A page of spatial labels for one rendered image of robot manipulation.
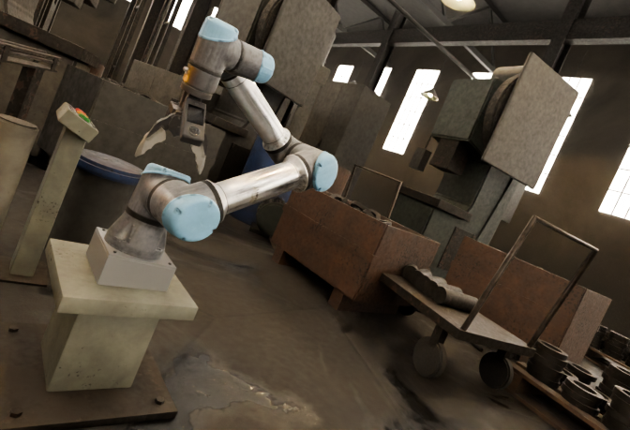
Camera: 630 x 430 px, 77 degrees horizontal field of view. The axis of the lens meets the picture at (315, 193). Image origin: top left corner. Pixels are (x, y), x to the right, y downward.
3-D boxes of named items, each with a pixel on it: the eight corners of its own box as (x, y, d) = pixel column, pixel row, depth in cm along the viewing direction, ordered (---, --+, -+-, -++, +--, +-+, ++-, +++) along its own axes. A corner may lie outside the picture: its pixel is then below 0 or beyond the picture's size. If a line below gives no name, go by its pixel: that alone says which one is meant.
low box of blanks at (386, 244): (407, 320, 291) (444, 239, 287) (345, 318, 240) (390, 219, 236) (324, 264, 357) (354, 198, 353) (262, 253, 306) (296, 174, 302)
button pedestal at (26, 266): (-11, 284, 128) (58, 105, 124) (-5, 253, 147) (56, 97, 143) (46, 290, 137) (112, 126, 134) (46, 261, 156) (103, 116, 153)
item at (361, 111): (301, 215, 625) (352, 96, 613) (333, 234, 566) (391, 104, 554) (270, 205, 582) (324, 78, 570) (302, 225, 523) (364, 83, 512)
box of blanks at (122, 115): (59, 188, 249) (104, 74, 245) (23, 151, 300) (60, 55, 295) (193, 215, 331) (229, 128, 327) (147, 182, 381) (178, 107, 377)
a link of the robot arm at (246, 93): (293, 150, 140) (217, 26, 105) (315, 158, 133) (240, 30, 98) (272, 173, 137) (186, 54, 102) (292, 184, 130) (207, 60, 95)
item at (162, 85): (137, 153, 531) (168, 76, 525) (186, 181, 472) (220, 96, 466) (98, 141, 486) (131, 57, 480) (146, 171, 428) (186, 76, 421)
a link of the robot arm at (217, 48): (249, 35, 87) (216, 19, 80) (230, 81, 90) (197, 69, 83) (232, 25, 91) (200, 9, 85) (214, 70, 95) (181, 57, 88)
